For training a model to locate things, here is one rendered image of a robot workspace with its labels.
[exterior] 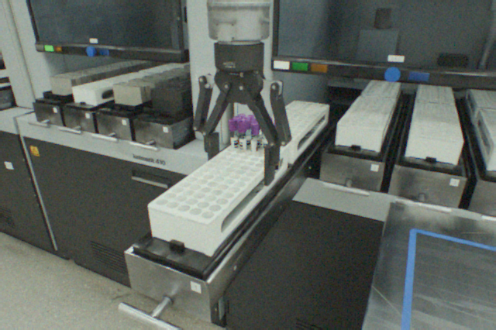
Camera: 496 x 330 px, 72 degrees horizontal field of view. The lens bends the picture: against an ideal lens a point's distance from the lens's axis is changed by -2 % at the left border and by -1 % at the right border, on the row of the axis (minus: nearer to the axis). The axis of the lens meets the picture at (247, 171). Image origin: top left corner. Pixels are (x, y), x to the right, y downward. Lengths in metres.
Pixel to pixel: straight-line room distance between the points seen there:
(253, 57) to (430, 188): 0.47
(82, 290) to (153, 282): 1.22
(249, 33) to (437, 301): 0.40
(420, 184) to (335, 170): 0.18
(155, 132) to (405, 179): 0.66
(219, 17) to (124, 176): 0.78
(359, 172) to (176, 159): 0.50
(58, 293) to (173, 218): 1.32
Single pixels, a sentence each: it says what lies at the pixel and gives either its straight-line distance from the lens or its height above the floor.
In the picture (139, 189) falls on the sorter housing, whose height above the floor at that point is 0.57.
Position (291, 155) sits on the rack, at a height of 0.83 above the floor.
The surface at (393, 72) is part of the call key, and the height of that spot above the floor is 0.98.
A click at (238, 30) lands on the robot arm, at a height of 1.08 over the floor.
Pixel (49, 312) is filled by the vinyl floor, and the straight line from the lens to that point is 1.68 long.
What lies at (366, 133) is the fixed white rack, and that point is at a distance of 0.80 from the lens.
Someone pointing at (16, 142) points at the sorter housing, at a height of 0.63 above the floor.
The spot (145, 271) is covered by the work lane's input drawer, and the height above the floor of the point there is 0.78.
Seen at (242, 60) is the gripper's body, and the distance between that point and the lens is 0.51.
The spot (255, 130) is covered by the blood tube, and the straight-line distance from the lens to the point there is 0.61.
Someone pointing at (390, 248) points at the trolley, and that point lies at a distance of 0.50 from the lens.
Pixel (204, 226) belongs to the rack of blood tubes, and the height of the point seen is 0.86.
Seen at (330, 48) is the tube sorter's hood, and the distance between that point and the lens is 0.82.
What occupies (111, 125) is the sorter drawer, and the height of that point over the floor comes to 0.78.
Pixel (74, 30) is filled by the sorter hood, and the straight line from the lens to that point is 1.27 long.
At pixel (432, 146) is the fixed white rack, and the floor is 0.85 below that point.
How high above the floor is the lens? 1.11
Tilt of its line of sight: 26 degrees down
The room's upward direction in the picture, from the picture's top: straight up
